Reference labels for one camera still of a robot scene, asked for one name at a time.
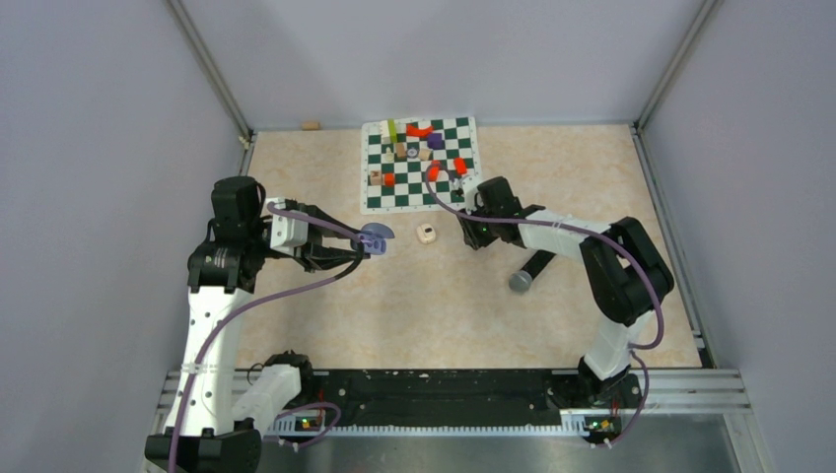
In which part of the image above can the red cylinder block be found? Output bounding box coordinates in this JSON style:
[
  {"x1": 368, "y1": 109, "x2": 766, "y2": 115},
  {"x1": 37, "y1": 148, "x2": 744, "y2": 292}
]
[{"x1": 426, "y1": 161, "x2": 442, "y2": 182}]

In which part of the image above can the yellow-green block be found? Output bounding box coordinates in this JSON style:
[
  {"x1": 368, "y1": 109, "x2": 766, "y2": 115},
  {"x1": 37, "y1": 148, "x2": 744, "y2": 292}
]
[{"x1": 385, "y1": 119, "x2": 398, "y2": 144}]

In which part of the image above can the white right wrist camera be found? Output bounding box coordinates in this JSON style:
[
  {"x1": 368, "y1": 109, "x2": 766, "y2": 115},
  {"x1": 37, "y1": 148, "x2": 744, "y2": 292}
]
[{"x1": 452, "y1": 186, "x2": 481, "y2": 214}]

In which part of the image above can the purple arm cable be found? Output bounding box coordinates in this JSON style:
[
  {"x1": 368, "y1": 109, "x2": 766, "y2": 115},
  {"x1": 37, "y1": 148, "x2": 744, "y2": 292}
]
[
  {"x1": 424, "y1": 163, "x2": 666, "y2": 451},
  {"x1": 167, "y1": 202, "x2": 367, "y2": 473}
]

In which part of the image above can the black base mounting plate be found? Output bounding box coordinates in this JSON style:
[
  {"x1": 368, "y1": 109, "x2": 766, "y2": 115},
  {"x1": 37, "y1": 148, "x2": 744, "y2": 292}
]
[{"x1": 289, "y1": 369, "x2": 642, "y2": 428}]

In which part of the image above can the aluminium frame rail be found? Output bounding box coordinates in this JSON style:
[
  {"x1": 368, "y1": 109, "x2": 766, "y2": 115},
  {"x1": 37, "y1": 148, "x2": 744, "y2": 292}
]
[{"x1": 140, "y1": 369, "x2": 779, "y2": 473}]

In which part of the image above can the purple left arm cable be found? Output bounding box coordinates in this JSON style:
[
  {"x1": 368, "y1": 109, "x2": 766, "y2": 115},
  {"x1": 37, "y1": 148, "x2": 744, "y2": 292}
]
[{"x1": 167, "y1": 202, "x2": 367, "y2": 473}]

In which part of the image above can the grey-blue earbud case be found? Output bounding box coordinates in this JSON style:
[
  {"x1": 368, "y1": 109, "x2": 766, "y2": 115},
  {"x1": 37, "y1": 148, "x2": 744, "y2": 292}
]
[{"x1": 351, "y1": 223, "x2": 395, "y2": 256}]

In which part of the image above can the cream earbud charging case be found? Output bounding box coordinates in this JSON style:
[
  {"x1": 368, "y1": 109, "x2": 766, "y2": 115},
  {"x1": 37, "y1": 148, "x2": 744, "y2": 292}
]
[{"x1": 416, "y1": 224, "x2": 437, "y2": 244}]

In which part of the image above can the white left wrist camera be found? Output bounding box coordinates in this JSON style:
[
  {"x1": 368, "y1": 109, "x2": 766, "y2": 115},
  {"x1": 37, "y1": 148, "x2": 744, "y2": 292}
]
[{"x1": 265, "y1": 197, "x2": 309, "y2": 256}]

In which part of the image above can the black microphone grey head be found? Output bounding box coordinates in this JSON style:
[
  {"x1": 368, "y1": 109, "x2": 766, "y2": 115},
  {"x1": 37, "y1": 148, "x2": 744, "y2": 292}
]
[{"x1": 508, "y1": 250, "x2": 556, "y2": 294}]

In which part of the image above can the red arch block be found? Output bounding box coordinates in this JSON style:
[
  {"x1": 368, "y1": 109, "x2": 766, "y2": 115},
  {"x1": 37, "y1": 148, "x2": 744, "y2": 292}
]
[{"x1": 405, "y1": 123, "x2": 434, "y2": 139}]

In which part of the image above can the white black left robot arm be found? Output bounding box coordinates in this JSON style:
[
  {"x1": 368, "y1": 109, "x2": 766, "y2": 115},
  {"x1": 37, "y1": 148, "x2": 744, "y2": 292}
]
[{"x1": 144, "y1": 176, "x2": 367, "y2": 472}]

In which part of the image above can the red block right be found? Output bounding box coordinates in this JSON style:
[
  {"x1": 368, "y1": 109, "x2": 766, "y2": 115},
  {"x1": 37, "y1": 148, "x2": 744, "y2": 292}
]
[{"x1": 453, "y1": 157, "x2": 468, "y2": 176}]

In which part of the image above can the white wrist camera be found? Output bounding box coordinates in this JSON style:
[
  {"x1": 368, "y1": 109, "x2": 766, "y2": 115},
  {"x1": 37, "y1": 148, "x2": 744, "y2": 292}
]
[
  {"x1": 452, "y1": 186, "x2": 481, "y2": 214},
  {"x1": 265, "y1": 197, "x2": 309, "y2": 256}
]

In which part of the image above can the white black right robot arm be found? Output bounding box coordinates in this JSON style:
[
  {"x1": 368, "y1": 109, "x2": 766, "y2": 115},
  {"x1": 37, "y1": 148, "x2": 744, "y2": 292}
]
[{"x1": 453, "y1": 175, "x2": 675, "y2": 406}]

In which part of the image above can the green white chessboard mat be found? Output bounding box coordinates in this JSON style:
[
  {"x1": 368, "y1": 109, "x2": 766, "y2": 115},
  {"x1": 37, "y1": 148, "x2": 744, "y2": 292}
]
[{"x1": 360, "y1": 116, "x2": 482, "y2": 215}]

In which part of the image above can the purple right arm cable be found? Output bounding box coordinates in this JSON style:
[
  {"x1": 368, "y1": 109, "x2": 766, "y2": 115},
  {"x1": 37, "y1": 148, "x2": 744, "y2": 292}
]
[{"x1": 424, "y1": 163, "x2": 666, "y2": 451}]

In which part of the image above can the purple block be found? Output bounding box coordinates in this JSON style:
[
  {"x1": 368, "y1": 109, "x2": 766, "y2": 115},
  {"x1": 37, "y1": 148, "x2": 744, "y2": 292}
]
[{"x1": 426, "y1": 133, "x2": 445, "y2": 150}]

